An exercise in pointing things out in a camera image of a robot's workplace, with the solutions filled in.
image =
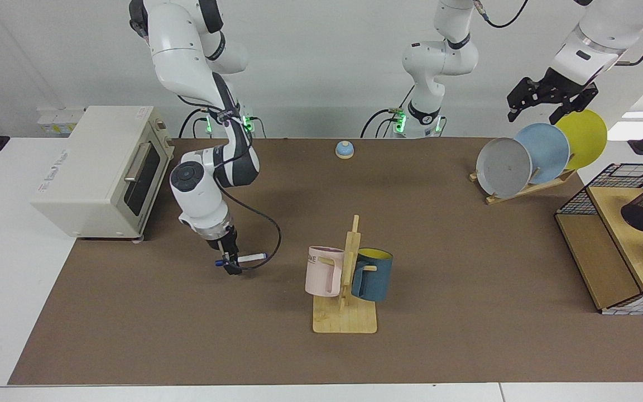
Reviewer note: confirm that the wooden plate rack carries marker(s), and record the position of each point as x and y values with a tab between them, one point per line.
522	191

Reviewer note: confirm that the white marker with blue cap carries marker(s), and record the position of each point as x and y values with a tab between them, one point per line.
254	257

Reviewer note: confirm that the brown table cloth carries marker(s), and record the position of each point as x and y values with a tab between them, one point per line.
243	335

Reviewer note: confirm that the dark blue cup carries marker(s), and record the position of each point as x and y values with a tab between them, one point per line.
374	279

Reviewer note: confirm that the light blue plate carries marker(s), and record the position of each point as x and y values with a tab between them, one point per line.
547	151

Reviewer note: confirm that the pale toaster oven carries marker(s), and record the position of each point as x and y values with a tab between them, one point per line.
92	167

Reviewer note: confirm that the yellow plate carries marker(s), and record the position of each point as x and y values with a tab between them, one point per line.
586	142

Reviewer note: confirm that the grey plate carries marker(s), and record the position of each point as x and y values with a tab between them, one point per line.
503	167

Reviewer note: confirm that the white wall power socket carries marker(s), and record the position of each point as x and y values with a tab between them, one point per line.
56	120

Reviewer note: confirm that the pink cup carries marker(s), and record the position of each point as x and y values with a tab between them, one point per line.
318	273

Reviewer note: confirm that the wooden cup stand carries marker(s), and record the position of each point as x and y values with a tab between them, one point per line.
344	321

